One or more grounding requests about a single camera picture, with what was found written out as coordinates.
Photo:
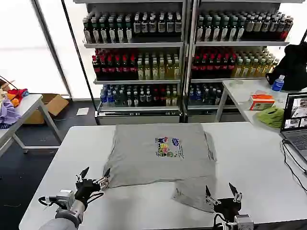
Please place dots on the red cloth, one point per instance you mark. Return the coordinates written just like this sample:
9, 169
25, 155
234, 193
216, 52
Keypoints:
20, 91

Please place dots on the brown cardboard box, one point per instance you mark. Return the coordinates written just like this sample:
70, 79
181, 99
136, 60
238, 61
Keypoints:
54, 101

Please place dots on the grey laptop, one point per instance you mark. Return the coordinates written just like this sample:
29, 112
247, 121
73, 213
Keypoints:
296, 124

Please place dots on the black bag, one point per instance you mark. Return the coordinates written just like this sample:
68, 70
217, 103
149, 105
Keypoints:
292, 67

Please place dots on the white paper sheet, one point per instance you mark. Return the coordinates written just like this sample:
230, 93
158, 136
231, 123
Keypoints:
83, 111

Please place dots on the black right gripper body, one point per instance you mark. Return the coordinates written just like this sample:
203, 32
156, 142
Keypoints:
227, 208

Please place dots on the grey side table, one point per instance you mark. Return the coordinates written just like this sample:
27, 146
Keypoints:
28, 105

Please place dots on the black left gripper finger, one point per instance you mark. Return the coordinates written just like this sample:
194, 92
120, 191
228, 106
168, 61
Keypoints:
84, 173
103, 183

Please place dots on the orange tissue box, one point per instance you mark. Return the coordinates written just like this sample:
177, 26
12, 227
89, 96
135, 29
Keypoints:
261, 101

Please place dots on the blue water bottle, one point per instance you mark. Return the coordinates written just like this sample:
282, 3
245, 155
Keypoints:
278, 83

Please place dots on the purple cloth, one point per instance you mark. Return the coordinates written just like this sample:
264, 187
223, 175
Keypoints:
7, 111

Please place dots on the white desk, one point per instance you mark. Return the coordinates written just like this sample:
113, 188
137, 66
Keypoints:
242, 93

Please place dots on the black slanted pole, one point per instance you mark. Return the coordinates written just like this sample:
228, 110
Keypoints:
79, 60

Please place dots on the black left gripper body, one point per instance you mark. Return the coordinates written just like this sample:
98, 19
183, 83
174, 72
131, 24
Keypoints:
85, 188

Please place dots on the shelf with bottles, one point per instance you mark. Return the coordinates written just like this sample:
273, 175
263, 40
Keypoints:
230, 57
134, 60

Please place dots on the clear tape roll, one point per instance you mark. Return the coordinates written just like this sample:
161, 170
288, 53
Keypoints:
236, 83

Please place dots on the grey window frame post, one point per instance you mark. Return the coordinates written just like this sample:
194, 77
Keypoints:
51, 48

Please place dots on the orange cloth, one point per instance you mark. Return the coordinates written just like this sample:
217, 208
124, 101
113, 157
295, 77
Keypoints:
14, 99

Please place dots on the green cloth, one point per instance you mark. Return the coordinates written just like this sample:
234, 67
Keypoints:
271, 117

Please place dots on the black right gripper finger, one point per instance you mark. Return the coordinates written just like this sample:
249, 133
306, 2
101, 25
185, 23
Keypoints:
235, 191
209, 195

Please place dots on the grey printed t-shirt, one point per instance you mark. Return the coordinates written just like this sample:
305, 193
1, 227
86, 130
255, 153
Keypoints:
158, 158

